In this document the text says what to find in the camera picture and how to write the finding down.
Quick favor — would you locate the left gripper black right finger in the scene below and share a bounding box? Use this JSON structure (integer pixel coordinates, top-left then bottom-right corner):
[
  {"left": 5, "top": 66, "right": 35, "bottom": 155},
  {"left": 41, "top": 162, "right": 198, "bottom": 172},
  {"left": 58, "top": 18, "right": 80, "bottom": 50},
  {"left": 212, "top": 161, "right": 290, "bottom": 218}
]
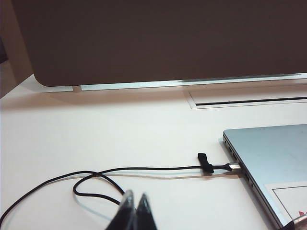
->
[{"left": 135, "top": 192, "right": 158, "bottom": 230}]

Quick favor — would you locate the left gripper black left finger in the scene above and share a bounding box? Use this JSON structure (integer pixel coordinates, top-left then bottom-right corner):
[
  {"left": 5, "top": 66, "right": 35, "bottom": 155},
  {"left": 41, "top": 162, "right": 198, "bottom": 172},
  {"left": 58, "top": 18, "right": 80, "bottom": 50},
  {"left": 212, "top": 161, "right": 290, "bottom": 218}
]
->
[{"left": 105, "top": 189, "right": 136, "bottom": 230}]

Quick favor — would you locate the black charging cable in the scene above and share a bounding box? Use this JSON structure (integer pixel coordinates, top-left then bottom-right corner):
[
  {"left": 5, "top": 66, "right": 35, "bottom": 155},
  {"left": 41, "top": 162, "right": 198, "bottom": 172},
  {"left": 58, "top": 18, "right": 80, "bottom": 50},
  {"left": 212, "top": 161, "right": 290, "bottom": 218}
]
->
[{"left": 0, "top": 162, "right": 307, "bottom": 230}]

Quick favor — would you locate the silver Dell laptop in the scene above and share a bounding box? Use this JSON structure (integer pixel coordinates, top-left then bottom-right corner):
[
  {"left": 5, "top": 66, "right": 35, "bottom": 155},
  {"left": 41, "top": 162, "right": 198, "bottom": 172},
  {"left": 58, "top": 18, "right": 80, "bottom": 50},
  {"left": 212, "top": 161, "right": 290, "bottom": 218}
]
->
[{"left": 222, "top": 124, "right": 307, "bottom": 230}]

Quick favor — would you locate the white red laptop sticker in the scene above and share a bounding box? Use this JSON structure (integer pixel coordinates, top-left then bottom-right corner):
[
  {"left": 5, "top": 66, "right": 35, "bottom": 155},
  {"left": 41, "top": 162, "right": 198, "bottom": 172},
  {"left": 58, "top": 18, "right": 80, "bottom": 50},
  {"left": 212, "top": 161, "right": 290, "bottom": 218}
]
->
[{"left": 265, "top": 181, "right": 307, "bottom": 219}]

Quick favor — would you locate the brown desk divider panel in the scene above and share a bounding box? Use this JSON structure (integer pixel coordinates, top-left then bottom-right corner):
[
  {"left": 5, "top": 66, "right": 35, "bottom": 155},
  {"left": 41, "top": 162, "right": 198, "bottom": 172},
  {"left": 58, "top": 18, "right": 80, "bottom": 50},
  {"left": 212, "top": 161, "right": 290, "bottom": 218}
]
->
[{"left": 12, "top": 0, "right": 307, "bottom": 87}]

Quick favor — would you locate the black cable strap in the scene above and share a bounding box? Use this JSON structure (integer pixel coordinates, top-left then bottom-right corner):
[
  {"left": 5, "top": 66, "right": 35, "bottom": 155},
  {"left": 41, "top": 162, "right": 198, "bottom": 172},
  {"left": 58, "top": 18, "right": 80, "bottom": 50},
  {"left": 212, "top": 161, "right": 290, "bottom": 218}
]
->
[{"left": 197, "top": 152, "right": 214, "bottom": 174}]

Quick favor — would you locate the white desk cable flap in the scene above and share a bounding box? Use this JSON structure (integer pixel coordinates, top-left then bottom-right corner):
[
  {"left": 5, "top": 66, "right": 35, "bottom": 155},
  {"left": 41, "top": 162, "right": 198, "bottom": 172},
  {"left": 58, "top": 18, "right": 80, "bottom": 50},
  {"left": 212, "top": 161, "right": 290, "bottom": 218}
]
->
[{"left": 188, "top": 83, "right": 307, "bottom": 110}]

